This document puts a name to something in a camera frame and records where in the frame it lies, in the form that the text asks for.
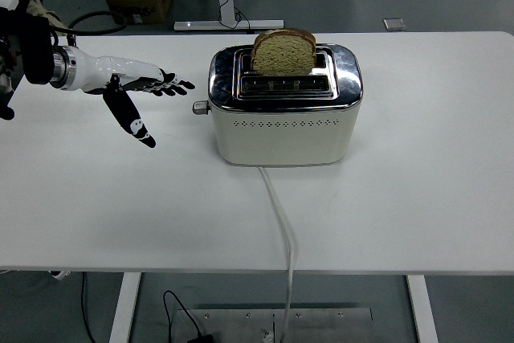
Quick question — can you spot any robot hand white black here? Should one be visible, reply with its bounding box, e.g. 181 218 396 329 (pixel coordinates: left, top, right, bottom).
74 48 197 149

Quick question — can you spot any cream chrome two-slot toaster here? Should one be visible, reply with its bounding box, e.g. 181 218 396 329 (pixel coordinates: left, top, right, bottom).
207 43 365 167

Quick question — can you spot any brown cardboard box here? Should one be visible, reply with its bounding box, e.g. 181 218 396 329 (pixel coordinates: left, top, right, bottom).
105 0 174 25

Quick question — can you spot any brown bread slice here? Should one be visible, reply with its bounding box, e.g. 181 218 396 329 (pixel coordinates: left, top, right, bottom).
251 28 317 77

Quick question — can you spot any white table leg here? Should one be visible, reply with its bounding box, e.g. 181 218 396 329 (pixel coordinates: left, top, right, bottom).
108 272 142 343
406 275 439 343

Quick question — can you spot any grey metal plate with screws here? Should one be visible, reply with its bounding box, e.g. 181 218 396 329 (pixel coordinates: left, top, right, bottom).
176 307 373 343

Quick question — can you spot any thin black cable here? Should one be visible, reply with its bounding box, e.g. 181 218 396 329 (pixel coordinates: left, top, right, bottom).
80 272 97 343

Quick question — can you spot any white toaster power cord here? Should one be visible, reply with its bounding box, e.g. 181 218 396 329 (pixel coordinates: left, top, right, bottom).
258 165 300 343

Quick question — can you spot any black cable with adapter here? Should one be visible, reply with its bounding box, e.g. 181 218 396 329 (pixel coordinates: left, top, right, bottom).
162 289 216 343

